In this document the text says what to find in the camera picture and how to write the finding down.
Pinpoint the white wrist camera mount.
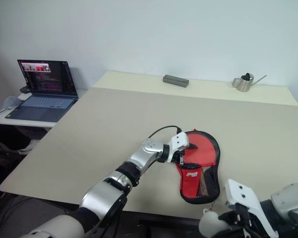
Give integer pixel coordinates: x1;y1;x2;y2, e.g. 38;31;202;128
167;132;190;163
224;178;279;238

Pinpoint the red black mesh paddle case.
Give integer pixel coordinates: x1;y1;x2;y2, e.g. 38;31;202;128
175;128;221;205

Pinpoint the steel watering can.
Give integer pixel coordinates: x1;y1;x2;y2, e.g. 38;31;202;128
231;73;267;93

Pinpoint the grey rectangular block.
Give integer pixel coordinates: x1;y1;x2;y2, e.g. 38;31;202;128
163;74;190;88

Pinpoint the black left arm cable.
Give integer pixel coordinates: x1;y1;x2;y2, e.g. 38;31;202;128
148;125;182;139

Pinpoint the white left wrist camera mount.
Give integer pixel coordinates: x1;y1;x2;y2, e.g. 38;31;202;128
167;132;190;163

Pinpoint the white sneaker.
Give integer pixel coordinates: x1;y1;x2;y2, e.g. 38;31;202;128
17;139;42;156

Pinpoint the dark blue open laptop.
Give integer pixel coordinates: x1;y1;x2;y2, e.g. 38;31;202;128
4;59;79;123

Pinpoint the crumpled grey white cloth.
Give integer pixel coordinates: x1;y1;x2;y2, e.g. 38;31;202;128
2;96;22;112

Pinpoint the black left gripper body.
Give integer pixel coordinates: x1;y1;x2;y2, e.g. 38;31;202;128
173;148;187;165

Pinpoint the white side table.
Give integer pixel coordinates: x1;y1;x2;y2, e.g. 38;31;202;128
0;89;89;128

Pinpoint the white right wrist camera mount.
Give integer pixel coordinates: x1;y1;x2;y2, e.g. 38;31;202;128
224;178;279;238

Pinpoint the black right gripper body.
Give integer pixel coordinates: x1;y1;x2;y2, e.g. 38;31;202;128
218;203;251;228

